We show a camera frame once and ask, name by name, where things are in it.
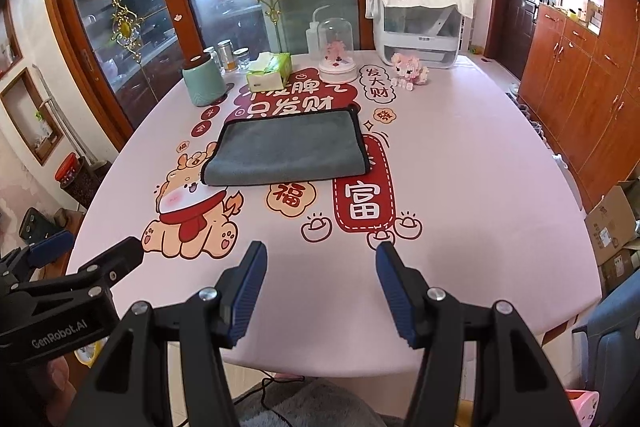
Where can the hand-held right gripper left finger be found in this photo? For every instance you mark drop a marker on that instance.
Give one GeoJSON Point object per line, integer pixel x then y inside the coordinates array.
{"type": "Point", "coordinates": [246, 294]}

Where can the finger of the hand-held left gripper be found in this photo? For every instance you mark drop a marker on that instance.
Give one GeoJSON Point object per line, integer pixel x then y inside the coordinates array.
{"type": "Point", "coordinates": [116, 261]}
{"type": "Point", "coordinates": [50, 247]}

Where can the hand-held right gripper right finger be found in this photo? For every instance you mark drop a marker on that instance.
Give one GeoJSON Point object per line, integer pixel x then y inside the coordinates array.
{"type": "Point", "coordinates": [396, 294]}

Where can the grey towel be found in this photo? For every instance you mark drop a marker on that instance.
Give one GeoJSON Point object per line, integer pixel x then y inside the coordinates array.
{"type": "Point", "coordinates": [285, 147]}

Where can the person's left hand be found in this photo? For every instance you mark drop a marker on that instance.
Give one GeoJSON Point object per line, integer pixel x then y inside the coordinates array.
{"type": "Point", "coordinates": [59, 374]}

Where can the red-lidded jar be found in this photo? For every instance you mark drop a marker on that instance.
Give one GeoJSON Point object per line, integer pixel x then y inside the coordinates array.
{"type": "Point", "coordinates": [70, 169]}

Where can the pink printed tablecloth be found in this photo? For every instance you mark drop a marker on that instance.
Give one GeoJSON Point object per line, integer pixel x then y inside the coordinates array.
{"type": "Point", "coordinates": [475, 207]}

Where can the grey rug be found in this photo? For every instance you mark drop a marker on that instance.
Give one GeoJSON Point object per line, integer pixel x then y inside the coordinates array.
{"type": "Point", "coordinates": [320, 402]}

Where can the teal canister with brown lid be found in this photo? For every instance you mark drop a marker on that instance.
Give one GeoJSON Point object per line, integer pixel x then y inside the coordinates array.
{"type": "Point", "coordinates": [202, 82]}

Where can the pink plastic stool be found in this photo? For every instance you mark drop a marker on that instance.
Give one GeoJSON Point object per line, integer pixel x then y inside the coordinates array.
{"type": "Point", "coordinates": [582, 407]}

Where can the blue chair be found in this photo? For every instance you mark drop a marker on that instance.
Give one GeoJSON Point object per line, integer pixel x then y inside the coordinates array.
{"type": "Point", "coordinates": [612, 332]}

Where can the green tissue box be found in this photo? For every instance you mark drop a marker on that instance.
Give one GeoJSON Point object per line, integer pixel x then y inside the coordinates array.
{"type": "Point", "coordinates": [270, 76]}

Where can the glass jar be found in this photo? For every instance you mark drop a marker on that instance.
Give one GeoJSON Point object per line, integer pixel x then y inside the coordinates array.
{"type": "Point", "coordinates": [226, 56]}
{"type": "Point", "coordinates": [212, 59]}
{"type": "Point", "coordinates": [241, 59]}

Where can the small cardboard box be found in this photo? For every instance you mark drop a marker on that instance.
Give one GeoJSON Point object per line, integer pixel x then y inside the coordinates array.
{"type": "Point", "coordinates": [617, 267]}

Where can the pink block toy figure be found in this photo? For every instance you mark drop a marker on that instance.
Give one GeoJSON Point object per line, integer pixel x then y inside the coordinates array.
{"type": "Point", "coordinates": [410, 69]}

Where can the large cardboard box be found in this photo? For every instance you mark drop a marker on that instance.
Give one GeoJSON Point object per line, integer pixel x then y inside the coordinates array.
{"type": "Point", "coordinates": [612, 219]}

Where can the glass dome with pink flower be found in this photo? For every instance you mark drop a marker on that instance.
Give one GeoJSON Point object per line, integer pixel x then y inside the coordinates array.
{"type": "Point", "coordinates": [337, 52]}

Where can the white countertop appliance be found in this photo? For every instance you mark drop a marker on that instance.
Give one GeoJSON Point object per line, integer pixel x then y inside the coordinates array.
{"type": "Point", "coordinates": [420, 42]}

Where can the white squeeze bottle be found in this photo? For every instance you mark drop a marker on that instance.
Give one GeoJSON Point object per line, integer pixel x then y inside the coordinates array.
{"type": "Point", "coordinates": [315, 34]}

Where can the wooden wall niche frame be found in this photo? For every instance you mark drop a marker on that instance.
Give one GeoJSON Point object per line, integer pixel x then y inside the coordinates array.
{"type": "Point", "coordinates": [30, 117]}

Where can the wooden wall cabinet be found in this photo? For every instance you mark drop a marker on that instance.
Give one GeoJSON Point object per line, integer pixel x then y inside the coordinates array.
{"type": "Point", "coordinates": [580, 72]}

